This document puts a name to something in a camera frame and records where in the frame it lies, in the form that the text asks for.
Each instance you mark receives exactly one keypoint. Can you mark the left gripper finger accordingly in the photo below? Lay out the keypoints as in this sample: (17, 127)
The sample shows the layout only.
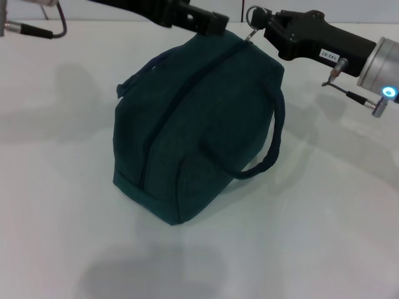
(202, 14)
(199, 26)

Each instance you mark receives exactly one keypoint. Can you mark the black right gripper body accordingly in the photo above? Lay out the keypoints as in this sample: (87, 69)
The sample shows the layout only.
(311, 37)

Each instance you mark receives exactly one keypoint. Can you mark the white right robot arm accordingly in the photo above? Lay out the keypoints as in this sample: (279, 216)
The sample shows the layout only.
(380, 62)

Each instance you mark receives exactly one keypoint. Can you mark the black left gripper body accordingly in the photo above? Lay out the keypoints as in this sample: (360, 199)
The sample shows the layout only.
(149, 9)

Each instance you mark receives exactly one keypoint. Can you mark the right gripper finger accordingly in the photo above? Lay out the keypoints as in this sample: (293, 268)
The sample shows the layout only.
(262, 22)
(263, 14)

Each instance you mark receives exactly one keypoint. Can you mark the dark teal insulated bag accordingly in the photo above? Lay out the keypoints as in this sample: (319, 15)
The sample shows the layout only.
(202, 124)

